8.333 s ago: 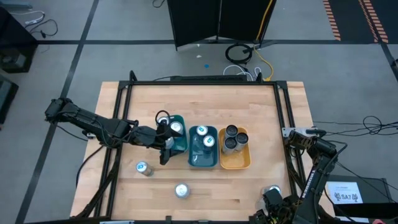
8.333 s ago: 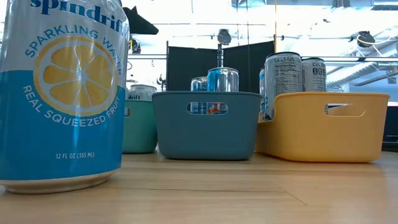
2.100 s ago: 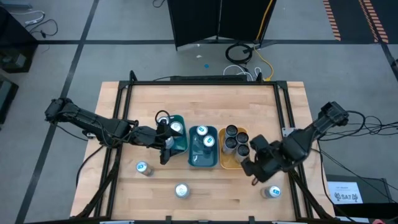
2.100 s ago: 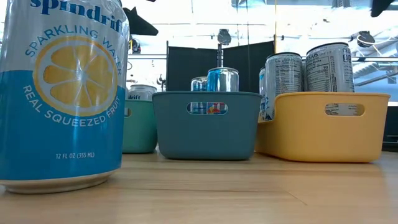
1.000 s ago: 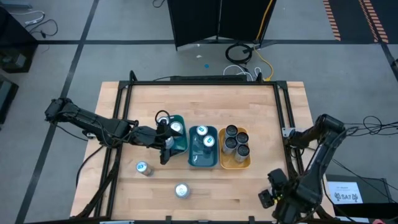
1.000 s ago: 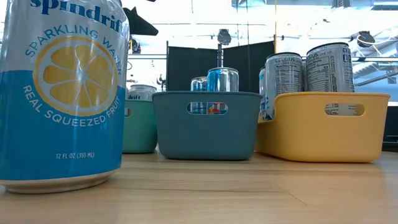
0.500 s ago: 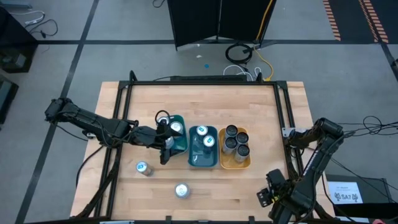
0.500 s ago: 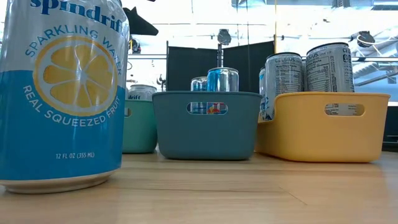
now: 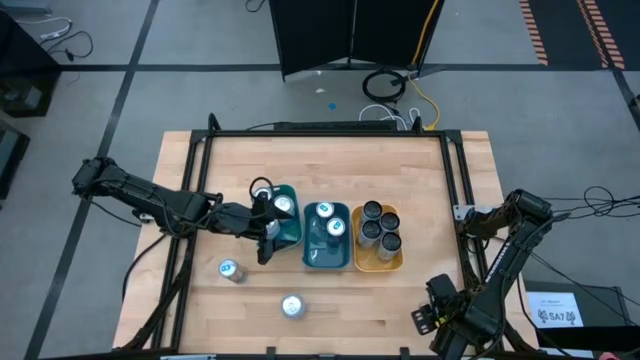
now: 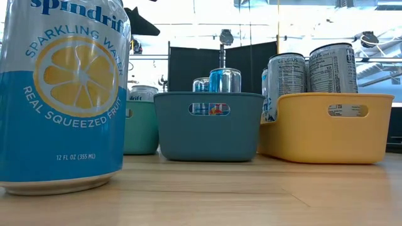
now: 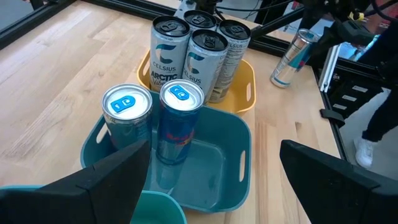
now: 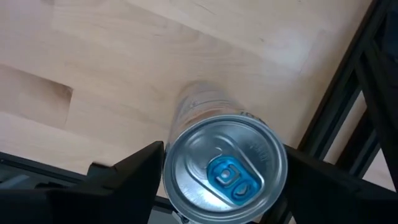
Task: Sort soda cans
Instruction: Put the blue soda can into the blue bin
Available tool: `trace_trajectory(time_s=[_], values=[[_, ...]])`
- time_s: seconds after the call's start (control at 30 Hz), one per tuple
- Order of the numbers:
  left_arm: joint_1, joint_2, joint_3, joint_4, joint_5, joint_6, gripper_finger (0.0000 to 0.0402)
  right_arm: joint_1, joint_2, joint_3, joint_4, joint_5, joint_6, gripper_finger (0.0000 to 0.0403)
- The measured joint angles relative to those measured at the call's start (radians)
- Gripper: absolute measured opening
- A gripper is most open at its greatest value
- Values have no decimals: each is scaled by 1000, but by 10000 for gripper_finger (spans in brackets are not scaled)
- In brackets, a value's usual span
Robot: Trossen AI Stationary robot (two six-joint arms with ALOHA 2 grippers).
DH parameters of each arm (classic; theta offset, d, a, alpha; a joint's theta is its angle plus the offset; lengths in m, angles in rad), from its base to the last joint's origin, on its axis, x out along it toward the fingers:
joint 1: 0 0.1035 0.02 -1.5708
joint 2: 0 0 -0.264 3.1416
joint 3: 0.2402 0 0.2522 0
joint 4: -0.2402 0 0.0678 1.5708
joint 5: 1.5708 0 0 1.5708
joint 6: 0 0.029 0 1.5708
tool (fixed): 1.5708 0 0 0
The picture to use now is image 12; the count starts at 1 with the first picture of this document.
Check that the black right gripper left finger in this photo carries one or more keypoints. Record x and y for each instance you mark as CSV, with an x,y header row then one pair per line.
x,y
93,202

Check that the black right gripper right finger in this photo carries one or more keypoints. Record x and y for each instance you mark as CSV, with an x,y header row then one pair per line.
x,y
342,205

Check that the silver Red Bull can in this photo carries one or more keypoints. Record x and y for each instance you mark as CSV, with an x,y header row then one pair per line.
x,y
224,174

